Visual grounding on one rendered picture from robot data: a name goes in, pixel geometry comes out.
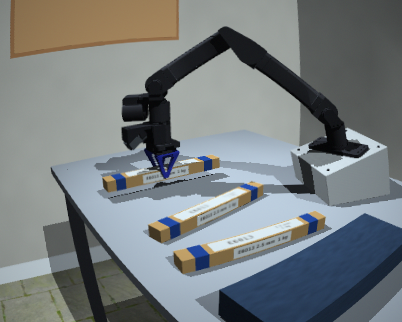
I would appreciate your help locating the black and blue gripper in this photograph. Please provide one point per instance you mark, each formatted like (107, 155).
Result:
(160, 153)

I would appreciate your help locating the tan rectangular box with blue bands and white label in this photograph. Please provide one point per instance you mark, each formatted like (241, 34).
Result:
(222, 251)

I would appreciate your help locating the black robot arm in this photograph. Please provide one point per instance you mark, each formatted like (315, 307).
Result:
(135, 107)

